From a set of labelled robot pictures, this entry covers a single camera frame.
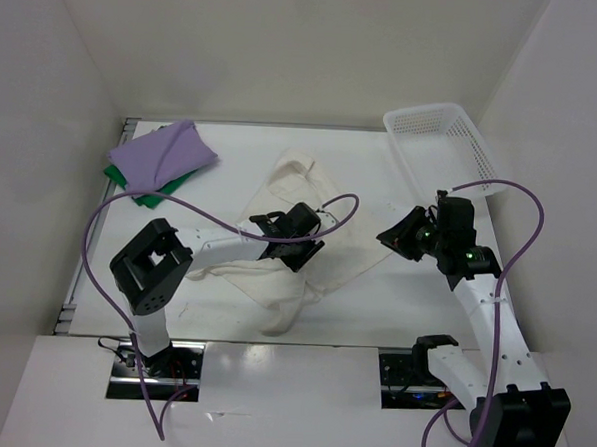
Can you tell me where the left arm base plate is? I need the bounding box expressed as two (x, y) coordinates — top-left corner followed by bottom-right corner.
(97, 336), (205, 402)

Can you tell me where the lavender t shirt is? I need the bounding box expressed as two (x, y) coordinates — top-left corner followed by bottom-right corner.
(108, 120), (218, 197)

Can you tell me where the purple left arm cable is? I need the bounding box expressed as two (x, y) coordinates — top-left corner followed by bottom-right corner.
(73, 179), (361, 447)

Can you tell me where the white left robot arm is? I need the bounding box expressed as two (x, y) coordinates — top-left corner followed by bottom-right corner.
(110, 218), (325, 376)

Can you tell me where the cream t shirt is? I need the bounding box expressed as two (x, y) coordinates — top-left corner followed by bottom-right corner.
(187, 149), (388, 336)

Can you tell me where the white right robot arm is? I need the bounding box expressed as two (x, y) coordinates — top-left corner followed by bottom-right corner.
(377, 207), (571, 447)

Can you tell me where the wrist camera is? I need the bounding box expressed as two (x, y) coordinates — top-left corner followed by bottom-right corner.
(247, 199), (326, 244)
(436, 190), (476, 246)

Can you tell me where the aluminium table edge rail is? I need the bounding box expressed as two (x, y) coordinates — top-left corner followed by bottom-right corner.
(52, 117), (142, 337)

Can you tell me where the green t shirt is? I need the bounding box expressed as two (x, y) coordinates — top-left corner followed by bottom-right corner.
(103, 165), (196, 209)

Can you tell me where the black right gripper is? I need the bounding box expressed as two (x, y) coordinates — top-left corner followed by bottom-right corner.
(375, 203), (450, 262)

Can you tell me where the white plastic basket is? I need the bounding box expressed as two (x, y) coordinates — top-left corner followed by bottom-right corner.
(383, 102), (508, 202)

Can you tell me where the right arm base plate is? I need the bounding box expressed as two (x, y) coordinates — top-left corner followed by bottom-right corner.
(378, 349), (454, 410)

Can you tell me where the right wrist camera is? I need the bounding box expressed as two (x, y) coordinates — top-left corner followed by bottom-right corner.
(436, 190), (476, 246)

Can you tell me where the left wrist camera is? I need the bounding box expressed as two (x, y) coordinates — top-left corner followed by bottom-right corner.
(247, 199), (326, 244)

